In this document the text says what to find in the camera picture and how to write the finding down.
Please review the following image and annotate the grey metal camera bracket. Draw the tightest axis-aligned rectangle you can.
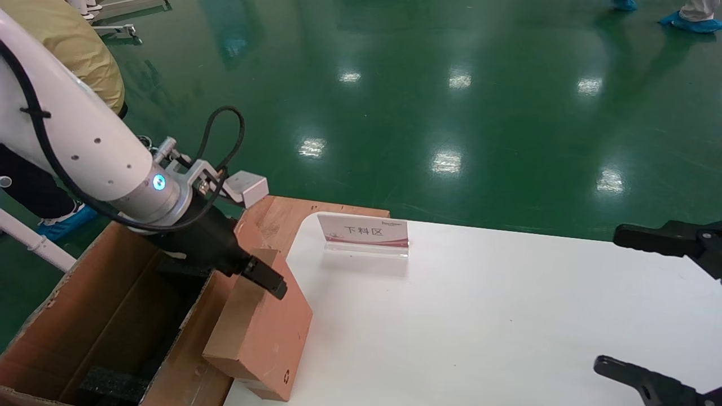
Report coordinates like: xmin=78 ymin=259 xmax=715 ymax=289
xmin=152 ymin=137 xmax=232 ymax=198

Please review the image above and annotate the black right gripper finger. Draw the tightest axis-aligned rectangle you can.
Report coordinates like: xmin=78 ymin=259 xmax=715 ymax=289
xmin=613 ymin=220 xmax=722 ymax=280
xmin=593 ymin=355 xmax=722 ymax=406

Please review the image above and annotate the person in yellow coat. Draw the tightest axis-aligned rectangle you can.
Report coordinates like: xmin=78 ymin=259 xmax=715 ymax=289
xmin=0 ymin=0 xmax=127 ymax=220

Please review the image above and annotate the acrylic sign with red card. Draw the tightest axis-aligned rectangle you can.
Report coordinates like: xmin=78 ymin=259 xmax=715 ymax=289
xmin=317 ymin=213 xmax=410 ymax=260

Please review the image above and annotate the black cable with yellow tag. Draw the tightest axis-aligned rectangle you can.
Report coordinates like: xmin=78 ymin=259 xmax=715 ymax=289
xmin=0 ymin=39 xmax=229 ymax=233

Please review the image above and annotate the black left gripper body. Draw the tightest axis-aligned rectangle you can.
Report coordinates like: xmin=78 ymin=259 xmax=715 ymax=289
xmin=144 ymin=195 xmax=253 ymax=278

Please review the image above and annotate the black foam block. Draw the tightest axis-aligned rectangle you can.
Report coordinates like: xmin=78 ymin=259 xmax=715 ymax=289
xmin=157 ymin=255 xmax=214 ymax=281
xmin=78 ymin=365 xmax=148 ymax=404

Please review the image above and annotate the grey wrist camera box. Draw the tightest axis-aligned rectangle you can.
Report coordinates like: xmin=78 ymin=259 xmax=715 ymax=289
xmin=224 ymin=170 xmax=269 ymax=209

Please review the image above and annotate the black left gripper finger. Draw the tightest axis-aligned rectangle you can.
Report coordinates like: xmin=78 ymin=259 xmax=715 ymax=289
xmin=241 ymin=255 xmax=288 ymax=300

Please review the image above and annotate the large cardboard box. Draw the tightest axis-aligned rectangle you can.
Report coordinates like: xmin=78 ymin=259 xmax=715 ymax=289
xmin=0 ymin=210 xmax=266 ymax=406

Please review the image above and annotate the white metal equipment frame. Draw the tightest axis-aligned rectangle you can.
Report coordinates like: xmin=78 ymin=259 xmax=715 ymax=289
xmin=73 ymin=0 xmax=173 ymax=46

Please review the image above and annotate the person in white trousers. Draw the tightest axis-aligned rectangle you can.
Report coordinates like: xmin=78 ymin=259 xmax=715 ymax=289
xmin=679 ymin=0 xmax=722 ymax=22

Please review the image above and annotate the blue shoe cover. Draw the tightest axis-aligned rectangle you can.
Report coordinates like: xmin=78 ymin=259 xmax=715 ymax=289
xmin=657 ymin=11 xmax=722 ymax=33
xmin=37 ymin=203 xmax=101 ymax=242

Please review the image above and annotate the thick black cable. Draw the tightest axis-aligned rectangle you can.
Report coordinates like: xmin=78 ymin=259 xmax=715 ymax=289
xmin=193 ymin=105 xmax=246 ymax=189

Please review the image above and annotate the small cardboard box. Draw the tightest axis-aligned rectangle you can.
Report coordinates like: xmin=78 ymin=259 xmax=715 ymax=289
xmin=202 ymin=248 xmax=314 ymax=402

